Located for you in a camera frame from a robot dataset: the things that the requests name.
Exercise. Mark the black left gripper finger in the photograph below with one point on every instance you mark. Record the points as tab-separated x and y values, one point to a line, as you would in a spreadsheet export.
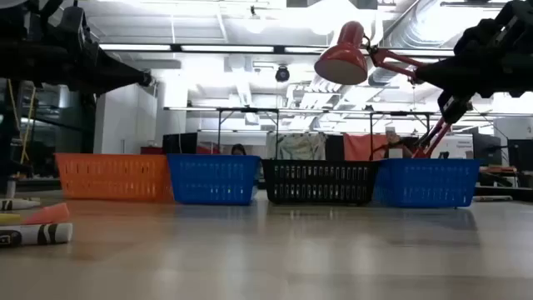
125	75

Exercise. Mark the blue plastic basket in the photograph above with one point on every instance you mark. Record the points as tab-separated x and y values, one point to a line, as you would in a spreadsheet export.
424	183
212	179

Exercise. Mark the orange crayon stub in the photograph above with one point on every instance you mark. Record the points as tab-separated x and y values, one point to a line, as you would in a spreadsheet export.
50	214

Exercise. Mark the black folding table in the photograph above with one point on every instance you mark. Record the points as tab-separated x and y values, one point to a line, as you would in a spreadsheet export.
247	110
401	113

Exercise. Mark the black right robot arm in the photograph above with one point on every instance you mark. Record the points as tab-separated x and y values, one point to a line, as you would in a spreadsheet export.
520	16

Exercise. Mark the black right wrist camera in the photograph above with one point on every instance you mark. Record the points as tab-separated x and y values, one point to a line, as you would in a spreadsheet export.
454	108

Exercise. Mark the black monitor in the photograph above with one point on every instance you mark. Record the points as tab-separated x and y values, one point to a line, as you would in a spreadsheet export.
180	143
487	150
520	154

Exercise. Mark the black ceiling dome camera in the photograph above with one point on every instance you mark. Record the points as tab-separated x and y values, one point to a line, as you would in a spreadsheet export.
282	73

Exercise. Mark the ceiling light strip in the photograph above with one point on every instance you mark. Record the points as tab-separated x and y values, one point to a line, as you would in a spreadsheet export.
225	48

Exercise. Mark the person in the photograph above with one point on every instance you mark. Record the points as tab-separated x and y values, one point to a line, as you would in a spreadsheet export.
238	150

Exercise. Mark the grey cloth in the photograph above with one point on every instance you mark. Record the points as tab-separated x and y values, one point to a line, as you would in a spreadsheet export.
297	146

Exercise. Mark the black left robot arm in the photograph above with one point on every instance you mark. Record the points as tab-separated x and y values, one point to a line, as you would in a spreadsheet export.
25	62

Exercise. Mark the black plastic basket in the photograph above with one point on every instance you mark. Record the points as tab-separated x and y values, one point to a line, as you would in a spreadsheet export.
320	183

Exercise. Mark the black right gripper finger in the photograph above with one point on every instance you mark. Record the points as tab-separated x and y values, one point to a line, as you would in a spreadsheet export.
435	77

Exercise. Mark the orange plastic basket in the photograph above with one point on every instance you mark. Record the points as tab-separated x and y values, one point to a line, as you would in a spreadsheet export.
112	177

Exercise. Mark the yellow crayon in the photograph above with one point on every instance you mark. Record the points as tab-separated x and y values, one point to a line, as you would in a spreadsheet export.
8	218

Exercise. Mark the orange cloth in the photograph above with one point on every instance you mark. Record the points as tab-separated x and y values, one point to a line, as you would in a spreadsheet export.
362	146

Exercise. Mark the red desk lamp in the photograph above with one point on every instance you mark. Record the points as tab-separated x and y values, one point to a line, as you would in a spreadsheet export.
341	58

